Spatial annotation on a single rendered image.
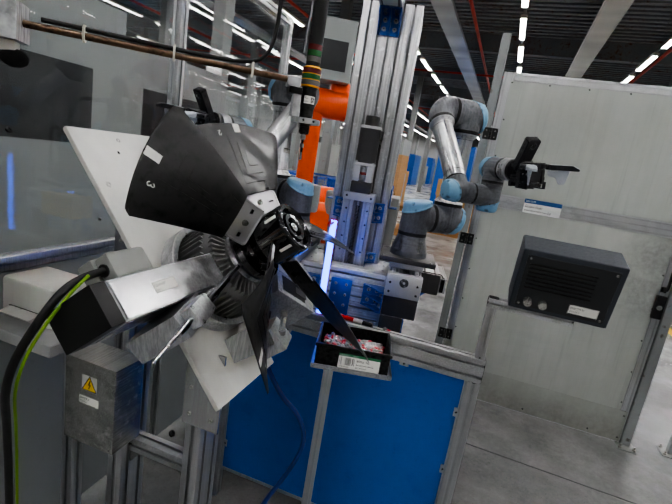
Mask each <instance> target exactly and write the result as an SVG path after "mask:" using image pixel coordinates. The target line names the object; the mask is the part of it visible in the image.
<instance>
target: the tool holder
mask: <svg viewBox="0 0 672 504"><path fill-rule="evenodd" d="M300 86H301V78H300V77H296V76H291V75H289V76H288V80H287V82H286V87H287V92H286V93H287V94H291V95H292V96H291V104H290V111H289V116H291V119H290V121H291V122H294V123H305V124H310V125H311V126H320V121H319V120H315V119H311V118H305V117H298V116H299V110H300V102H301V95H302V90H303V88H300Z"/></svg>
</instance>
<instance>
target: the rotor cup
mask: <svg viewBox="0 0 672 504"><path fill-rule="evenodd" d="M274 215H275V217H276V218H274V219H272V220H271V221H269V222H268V223H266V224H265V222H264V221H266V220H268V219H269V218H271V217H272V216H274ZM291 223H294V224H295V225H296V226H297V231H295V230H294V229H293V228H292V226H291ZM231 240H232V239H231ZM272 242H273V244H274V246H275V251H274V257H276V259H275V261H274V267H275V268H276V271H275V273H274V275H275V274H276V273H277V271H278V264H284V263H286V262H288V261H289V260H291V259H293V258H295V257H296V256H298V255H300V254H302V253H303V252H305V251H307V250H308V249H309V248H310V246H311V237H310V233H309V230H308V228H307V226H306V224H305V222H304V220H303V219H302V217H301V216H300V215H299V214H298V212H297V211H296V210H294V209H293V208H292V207H290V206H289V205H287V204H280V205H278V206H276V207H275V208H273V209H272V210H270V211H269V212H267V213H266V214H264V215H263V216H262V218H261V220H260V221H259V223H258V225H257V226H256V228H255V230H254V231H253V233H252V235H251V236H250V238H249V240H248V241H247V243H246V244H245V245H244V246H242V245H240V244H239V243H237V242H235V241H233V240H232V246H233V249H234V252H235V254H236V256H237V258H238V259H239V261H240V263H241V264H242V265H243V266H244V268H245V269H246V270H247V271H248V272H249V273H251V274H252V275H253V276H255V277H257V278H259V279H263V277H264V275H265V271H262V270H261V265H262V263H266V264H267V261H268V256H269V252H270V247H271V243H272ZM289 244H291V245H292V246H291V247H290V248H288V249H286V250H285V251H283V252H280V251H279V250H280V249H282V248H284V247H285V246H287V245H289Z"/></svg>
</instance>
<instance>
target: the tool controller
mask: <svg viewBox="0 0 672 504"><path fill-rule="evenodd" d="M629 272H630V268H629V266H628V264H627V262H626V260H625V258H624V256H623V254H622V253H619V252H613V251H608V250H603V249H598V248H593V247H587V246H582V245H577V244H572V243H566V242H561V241H556V240H551V239H546V238H540V237H535V236H530V235H524V236H523V240H522V243H521V247H520V250H519V254H518V257H517V261H516V264H515V268H514V271H513V275H512V278H511V282H510V285H509V293H508V305H509V306H512V307H516V308H520V309H524V310H528V311H533V312H537V313H541V314H545V315H549V316H554V317H558V318H562V319H566V320H571V321H575V322H579V323H583V324H587V325H592V326H596V327H600V328H606V327H607V324H608V322H609V320H610V317H611V315H612V313H613V310H614V308H615V305H616V303H617V301H618V298H619V296H620V294H621V291H622V289H623V286H624V284H625V282H626V279H627V277H628V275H629Z"/></svg>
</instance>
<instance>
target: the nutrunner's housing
mask: <svg viewBox="0 0 672 504"><path fill-rule="evenodd" d="M302 88H303V90H302V95H301V102H300V113H299V117H305V118H311V119H312V118H313V111H314V109H315V102H316V94H317V90H318V89H317V88H314V87H309V86H302ZM299 124H300V125H299V131H298V132H299V134H305V135H308V134H309V129H310V126H311V125H310V124H305V123H299Z"/></svg>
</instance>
